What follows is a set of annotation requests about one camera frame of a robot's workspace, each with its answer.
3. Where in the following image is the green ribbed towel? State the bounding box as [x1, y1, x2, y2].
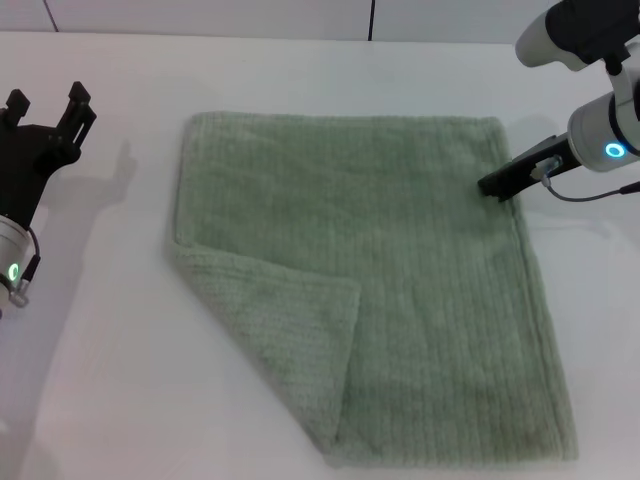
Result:
[165, 111, 581, 461]

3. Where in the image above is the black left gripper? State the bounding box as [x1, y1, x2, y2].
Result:
[0, 81, 98, 229]

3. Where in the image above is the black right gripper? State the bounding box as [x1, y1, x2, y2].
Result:
[477, 134, 576, 204]

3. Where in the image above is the left arm cable with plug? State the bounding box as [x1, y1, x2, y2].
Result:
[9, 227, 42, 307]

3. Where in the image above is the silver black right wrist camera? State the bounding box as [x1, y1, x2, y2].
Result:
[515, 0, 633, 71]

